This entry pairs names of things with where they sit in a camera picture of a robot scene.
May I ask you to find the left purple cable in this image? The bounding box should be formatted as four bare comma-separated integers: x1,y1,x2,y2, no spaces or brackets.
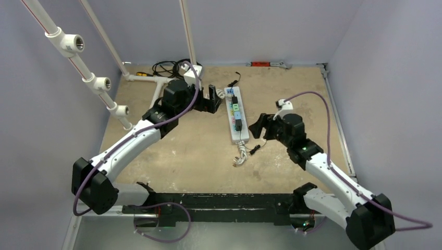
73,61,202,217

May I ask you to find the aluminium rail frame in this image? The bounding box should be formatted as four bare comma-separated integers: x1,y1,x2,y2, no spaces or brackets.
316,63,358,182

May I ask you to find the white plug with cord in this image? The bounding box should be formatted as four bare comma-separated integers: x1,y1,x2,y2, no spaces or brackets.
216,89,226,99

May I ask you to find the black coiled cable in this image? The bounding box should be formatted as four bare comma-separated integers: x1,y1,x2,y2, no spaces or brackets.
152,59,194,79

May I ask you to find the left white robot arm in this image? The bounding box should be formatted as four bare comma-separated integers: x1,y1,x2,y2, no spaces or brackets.
71,80,225,215

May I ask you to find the white power strip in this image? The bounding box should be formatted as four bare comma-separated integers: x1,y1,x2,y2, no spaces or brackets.
224,86,250,144

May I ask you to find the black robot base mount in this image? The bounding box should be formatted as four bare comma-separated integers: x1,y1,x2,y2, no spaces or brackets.
122,184,324,232

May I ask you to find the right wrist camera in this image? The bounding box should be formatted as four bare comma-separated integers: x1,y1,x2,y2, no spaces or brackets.
273,99,293,120

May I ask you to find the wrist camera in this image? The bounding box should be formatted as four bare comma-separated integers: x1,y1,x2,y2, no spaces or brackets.
273,99,293,120
183,65,203,86

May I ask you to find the yellow handled screwdriver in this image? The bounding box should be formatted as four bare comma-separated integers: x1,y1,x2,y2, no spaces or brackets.
136,71,154,77

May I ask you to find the red adjustable wrench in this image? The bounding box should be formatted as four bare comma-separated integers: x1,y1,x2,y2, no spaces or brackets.
246,61,292,69

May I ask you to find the purple cable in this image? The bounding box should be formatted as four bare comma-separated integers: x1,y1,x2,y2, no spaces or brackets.
73,61,202,217
284,91,433,232

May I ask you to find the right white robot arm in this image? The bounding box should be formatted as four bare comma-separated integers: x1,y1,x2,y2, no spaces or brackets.
249,113,396,249

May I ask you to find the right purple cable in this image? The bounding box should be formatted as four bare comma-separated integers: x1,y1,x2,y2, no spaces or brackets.
284,91,433,232

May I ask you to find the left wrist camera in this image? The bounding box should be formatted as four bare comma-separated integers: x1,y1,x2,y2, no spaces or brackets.
183,65,203,86

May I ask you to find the white power strip cord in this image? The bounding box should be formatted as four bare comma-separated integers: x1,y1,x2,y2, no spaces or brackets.
233,141,249,168

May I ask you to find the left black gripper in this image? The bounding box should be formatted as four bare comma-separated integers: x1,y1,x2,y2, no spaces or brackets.
176,81,222,118

